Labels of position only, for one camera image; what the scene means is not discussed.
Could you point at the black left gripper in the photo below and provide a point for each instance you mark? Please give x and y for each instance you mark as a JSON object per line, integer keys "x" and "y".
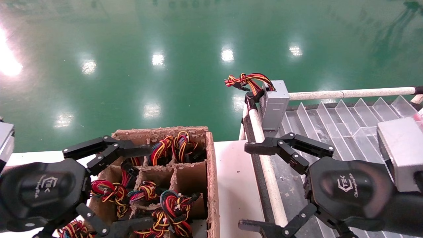
{"x": 43, "y": 191}

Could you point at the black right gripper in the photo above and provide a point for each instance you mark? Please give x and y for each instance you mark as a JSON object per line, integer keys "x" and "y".
{"x": 350, "y": 188}

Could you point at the brown cardboard divider box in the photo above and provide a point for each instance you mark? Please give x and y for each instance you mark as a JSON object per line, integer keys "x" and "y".
{"x": 211, "y": 185}

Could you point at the short white pipe leg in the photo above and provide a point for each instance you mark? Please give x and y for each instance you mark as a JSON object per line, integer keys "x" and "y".
{"x": 244, "y": 125}

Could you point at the clear acrylic divider tray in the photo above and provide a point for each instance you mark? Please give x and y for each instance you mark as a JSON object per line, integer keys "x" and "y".
{"x": 347, "y": 125}

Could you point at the red plastic item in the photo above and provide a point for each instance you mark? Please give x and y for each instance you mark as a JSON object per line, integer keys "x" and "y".
{"x": 418, "y": 117}

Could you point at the white pipe rail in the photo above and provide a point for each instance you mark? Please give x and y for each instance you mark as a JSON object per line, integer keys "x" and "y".
{"x": 267, "y": 172}
{"x": 347, "y": 93}

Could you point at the grey left wrist camera housing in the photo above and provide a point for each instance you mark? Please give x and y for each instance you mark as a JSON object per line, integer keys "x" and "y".
{"x": 5, "y": 142}

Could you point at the grey wrist camera housing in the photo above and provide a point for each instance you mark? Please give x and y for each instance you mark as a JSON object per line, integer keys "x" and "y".
{"x": 5, "y": 142}
{"x": 403, "y": 152}

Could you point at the grey right wrist camera housing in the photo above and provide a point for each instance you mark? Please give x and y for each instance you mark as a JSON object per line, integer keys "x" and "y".
{"x": 403, "y": 152}

